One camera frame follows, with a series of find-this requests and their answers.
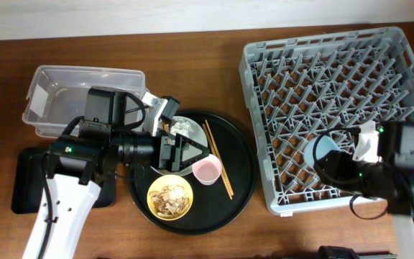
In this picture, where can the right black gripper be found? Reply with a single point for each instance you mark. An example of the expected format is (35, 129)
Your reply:
(333, 172)

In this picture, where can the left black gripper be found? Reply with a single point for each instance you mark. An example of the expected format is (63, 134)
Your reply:
(177, 162)

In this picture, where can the white napkin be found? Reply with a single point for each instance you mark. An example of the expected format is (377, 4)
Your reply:
(182, 127)

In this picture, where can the grey round plate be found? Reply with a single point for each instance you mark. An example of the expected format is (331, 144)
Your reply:
(196, 135)

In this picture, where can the light blue cup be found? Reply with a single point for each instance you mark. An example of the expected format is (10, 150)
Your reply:
(325, 145)

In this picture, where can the pink plastic cup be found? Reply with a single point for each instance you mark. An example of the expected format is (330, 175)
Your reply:
(206, 171)

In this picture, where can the wooden chopstick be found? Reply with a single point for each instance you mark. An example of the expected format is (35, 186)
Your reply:
(215, 151)
(215, 158)

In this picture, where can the yellow bowl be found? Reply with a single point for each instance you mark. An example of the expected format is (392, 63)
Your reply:
(169, 180)

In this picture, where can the brown gold snack wrapper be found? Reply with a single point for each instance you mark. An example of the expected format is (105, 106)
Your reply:
(166, 126)

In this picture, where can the peanut and rice food scraps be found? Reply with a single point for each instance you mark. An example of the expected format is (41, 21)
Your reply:
(170, 202)

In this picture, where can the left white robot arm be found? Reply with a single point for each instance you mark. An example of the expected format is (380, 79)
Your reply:
(117, 127)

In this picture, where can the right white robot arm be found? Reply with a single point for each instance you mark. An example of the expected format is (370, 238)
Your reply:
(381, 167)

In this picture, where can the grey plastic dishwasher rack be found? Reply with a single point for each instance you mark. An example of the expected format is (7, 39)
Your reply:
(296, 88)

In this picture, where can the clear plastic waste bin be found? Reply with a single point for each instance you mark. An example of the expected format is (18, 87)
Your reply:
(58, 93)

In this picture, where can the round black serving tray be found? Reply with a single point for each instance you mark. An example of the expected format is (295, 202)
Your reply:
(212, 208)

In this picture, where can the black rectangular tray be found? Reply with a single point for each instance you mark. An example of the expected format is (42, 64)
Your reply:
(27, 191)

